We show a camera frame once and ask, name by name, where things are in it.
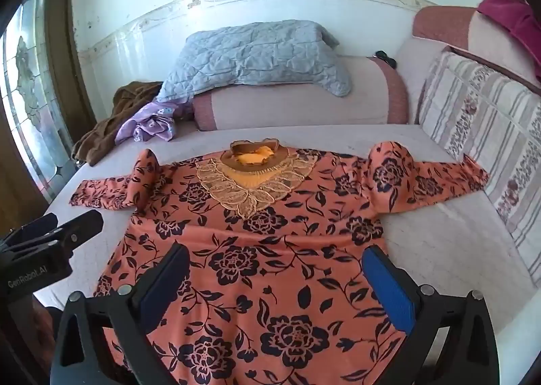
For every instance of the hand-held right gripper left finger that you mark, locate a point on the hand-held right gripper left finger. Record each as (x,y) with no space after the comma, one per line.
(162,288)

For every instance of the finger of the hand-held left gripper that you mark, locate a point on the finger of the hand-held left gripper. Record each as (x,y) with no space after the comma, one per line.
(34,228)
(82,226)

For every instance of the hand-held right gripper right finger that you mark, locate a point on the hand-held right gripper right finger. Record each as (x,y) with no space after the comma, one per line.
(389,288)

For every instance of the orange floral blouse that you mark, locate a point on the orange floral blouse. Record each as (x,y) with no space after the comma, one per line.
(270,266)

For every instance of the white quilted bed cover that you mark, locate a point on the white quilted bed cover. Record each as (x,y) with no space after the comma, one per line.
(439,249)

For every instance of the brown cloth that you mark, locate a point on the brown cloth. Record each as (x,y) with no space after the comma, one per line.
(110,123)

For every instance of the purple satin cloth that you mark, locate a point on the purple satin cloth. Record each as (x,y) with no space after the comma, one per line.
(148,125)

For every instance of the stained glass door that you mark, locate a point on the stained glass door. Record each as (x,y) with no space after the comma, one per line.
(29,93)

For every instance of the striped floral cushion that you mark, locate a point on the striped floral cushion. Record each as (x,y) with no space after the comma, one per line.
(486,123)

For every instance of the pink bolster cushion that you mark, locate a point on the pink bolster cushion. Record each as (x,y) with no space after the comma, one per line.
(296,102)

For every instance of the small black object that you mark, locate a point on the small black object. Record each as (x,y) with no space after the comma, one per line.
(386,59)

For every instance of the grey quilted pillow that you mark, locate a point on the grey quilted pillow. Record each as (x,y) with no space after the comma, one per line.
(253,57)

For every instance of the pink sofa backrest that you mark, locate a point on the pink sofa backrest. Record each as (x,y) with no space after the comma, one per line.
(448,26)

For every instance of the magenta cloth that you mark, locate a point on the magenta cloth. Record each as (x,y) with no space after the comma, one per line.
(513,23)

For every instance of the wooden door frame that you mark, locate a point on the wooden door frame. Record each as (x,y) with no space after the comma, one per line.
(67,51)

